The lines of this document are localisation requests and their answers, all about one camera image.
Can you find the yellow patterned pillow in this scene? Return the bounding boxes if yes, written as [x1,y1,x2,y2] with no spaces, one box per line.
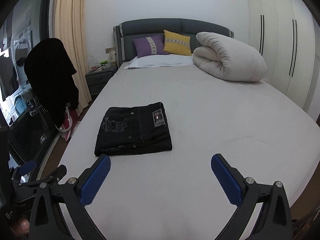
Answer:
[163,30,191,56]

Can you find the folded beige duvet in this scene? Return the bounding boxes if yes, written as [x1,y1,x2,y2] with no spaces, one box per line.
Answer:
[193,32,267,82]

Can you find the black hanging garment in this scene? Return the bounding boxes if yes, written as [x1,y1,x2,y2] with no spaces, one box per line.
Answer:
[24,38,79,128]

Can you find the red white bag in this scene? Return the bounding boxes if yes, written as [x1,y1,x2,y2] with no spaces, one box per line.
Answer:
[55,106,79,142]

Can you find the dark window frame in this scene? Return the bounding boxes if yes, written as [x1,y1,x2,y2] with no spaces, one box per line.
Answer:
[1,0,55,178]

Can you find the beige curtain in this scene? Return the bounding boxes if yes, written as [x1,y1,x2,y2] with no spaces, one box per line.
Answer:
[54,0,91,114]

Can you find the white wardrobe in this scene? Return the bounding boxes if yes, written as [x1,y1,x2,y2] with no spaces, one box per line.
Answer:
[248,0,316,111]

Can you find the person's left hand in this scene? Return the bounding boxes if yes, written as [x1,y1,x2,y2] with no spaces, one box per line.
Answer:
[10,218,30,239]

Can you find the dark grey headboard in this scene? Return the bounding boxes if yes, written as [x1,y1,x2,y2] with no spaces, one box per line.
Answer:
[113,18,234,67]

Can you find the purple patterned pillow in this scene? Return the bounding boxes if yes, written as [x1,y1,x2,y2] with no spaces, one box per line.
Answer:
[133,35,169,58]

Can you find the dark grey nightstand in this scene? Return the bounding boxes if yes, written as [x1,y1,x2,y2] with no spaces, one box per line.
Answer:
[85,66,118,100]

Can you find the white pillow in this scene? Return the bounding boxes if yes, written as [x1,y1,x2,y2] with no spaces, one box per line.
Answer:
[124,54,194,69]

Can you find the black denim pants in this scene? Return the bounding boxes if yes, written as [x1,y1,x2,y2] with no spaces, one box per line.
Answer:
[94,102,172,157]

